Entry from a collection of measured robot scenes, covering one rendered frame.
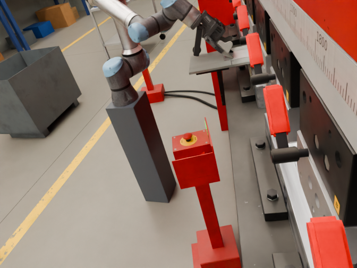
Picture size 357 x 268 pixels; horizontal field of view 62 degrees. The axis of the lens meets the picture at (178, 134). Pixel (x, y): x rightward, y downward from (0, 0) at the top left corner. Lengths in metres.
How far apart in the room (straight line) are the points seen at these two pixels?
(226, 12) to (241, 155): 1.35
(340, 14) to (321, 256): 0.16
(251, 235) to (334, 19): 0.59
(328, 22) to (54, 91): 3.37
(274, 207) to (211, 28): 0.75
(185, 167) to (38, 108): 2.44
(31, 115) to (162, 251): 2.03
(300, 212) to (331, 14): 0.48
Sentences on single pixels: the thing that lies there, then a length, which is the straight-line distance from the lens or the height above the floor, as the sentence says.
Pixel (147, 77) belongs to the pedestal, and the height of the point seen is 0.27.
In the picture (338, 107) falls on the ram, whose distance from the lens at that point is 0.26.
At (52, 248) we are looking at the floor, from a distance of 2.23.
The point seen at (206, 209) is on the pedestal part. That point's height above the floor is 0.43.
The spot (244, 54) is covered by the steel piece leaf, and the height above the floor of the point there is 1.00.
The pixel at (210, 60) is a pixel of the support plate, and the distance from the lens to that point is 1.32.
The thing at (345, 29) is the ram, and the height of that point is 1.42.
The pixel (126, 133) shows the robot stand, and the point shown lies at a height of 0.60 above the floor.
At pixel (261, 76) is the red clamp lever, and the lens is 0.53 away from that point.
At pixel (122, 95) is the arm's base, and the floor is 0.83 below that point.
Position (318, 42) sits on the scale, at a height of 1.39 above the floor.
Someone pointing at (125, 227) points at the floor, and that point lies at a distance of 2.06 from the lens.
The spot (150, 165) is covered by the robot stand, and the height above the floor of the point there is 0.35.
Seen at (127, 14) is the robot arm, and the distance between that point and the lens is 1.30.
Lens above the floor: 1.50
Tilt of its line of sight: 34 degrees down
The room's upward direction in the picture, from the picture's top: 16 degrees counter-clockwise
